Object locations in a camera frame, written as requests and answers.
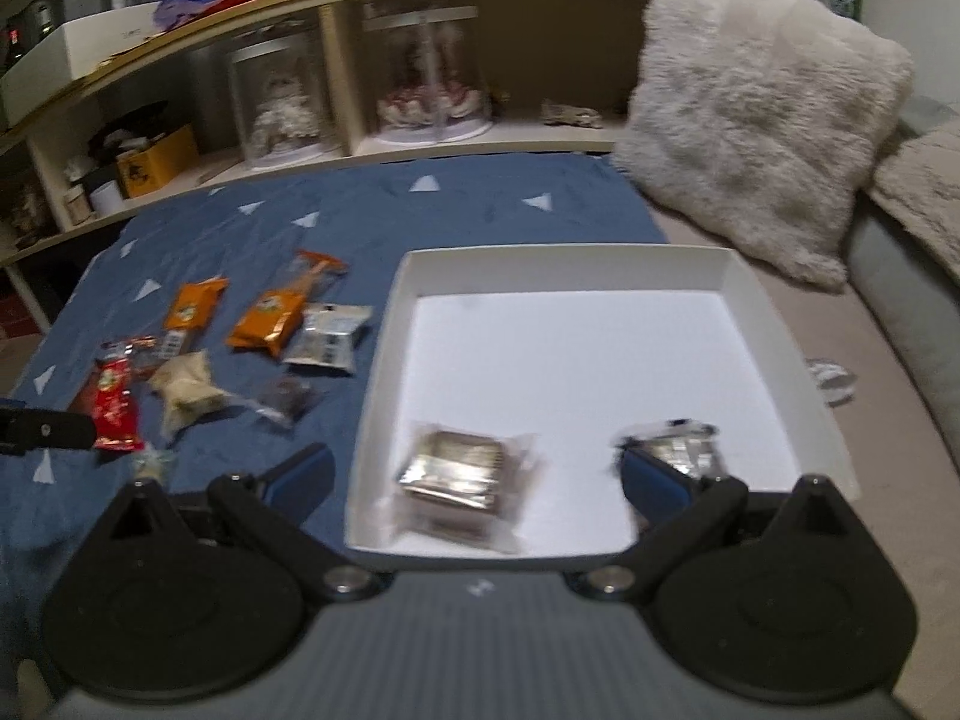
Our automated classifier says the cream snack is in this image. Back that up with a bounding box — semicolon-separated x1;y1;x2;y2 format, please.
148;351;227;440

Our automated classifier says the dark snack in clear wrapper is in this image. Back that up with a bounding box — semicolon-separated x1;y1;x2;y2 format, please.
240;379;320;430

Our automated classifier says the red snack packet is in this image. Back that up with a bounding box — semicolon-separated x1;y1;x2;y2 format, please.
91;341;143;451

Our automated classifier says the crumpled clear plastic wrapper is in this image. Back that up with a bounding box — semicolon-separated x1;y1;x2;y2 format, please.
806;358;857;407

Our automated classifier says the black device with red display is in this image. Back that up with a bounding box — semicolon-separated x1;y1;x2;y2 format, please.
0;0;61;76

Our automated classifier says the blue blanket with white triangles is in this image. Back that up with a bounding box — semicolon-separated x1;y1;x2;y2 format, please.
0;154;672;691

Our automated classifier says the large orange snack packet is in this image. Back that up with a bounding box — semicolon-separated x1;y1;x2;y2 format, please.
226;289;308;357

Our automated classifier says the white cardboard box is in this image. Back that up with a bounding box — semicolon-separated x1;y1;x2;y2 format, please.
343;246;862;569

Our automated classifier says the small orange snack packet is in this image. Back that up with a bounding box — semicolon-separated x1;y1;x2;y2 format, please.
163;277;230;332

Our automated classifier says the silver snack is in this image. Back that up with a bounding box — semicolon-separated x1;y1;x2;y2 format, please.
391;424;542;552

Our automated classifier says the beige knitted cushion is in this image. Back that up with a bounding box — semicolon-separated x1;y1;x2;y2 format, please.
870;124;960;278

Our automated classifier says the small multicoloured snack packet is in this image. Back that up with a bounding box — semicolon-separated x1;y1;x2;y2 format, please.
127;334;188;376

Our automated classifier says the clear packet with orange ends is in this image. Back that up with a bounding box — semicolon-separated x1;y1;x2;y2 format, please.
274;249;350;308

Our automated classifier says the purple plate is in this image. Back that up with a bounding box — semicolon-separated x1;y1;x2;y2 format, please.
154;0;230;23

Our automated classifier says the wooden shelf unit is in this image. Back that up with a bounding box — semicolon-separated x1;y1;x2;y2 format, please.
0;0;665;331

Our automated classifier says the crinkled silver snack packet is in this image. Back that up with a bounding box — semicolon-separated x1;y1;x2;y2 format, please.
615;418;732;485

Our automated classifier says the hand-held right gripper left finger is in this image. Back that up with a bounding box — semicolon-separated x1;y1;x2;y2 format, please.
97;444;376;605

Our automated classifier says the small grey figurine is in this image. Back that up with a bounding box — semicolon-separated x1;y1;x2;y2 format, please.
540;99;605;128

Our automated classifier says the yellow box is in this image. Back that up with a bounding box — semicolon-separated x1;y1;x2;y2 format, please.
116;126;202;197

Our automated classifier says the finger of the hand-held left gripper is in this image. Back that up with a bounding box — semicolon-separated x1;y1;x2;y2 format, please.
0;403;97;457

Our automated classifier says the pale snack packet white label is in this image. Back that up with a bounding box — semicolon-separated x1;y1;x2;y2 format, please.
283;302;374;374

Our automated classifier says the clear dome with white figure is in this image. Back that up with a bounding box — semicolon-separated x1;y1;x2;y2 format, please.
225;34;338;167

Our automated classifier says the clear dome with pink figure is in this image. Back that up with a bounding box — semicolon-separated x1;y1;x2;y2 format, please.
360;0;496;145

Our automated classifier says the small pale green packet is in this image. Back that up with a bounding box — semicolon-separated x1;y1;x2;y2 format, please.
127;448;177;482

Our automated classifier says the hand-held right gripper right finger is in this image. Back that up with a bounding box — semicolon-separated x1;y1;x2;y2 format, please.
581;446;863;602

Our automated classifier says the fluffy cream pillow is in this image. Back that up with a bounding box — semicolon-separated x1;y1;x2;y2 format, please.
611;0;917;293

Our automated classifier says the white storage box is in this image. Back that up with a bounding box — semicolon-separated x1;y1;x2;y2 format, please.
0;0;162;128

